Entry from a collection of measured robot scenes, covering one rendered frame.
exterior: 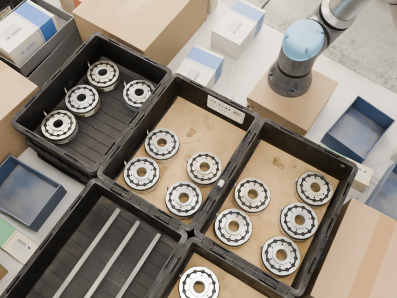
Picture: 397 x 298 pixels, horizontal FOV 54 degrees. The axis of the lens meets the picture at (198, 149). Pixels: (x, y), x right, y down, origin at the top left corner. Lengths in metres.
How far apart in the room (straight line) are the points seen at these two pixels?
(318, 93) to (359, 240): 0.53
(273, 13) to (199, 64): 1.41
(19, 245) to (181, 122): 0.59
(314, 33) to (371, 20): 1.67
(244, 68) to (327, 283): 0.83
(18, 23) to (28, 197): 0.57
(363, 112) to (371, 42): 1.31
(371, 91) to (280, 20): 1.25
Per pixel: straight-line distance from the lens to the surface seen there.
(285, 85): 1.34
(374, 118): 1.51
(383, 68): 2.68
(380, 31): 2.87
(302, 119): 1.34
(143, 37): 1.34
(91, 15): 1.43
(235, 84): 1.47
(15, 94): 1.30
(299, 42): 1.23
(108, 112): 1.27
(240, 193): 1.10
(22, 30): 1.46
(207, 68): 1.39
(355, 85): 1.59
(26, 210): 1.34
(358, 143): 1.46
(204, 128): 1.22
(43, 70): 1.49
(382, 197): 1.41
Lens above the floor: 1.89
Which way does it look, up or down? 64 degrees down
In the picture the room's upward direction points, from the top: 4 degrees clockwise
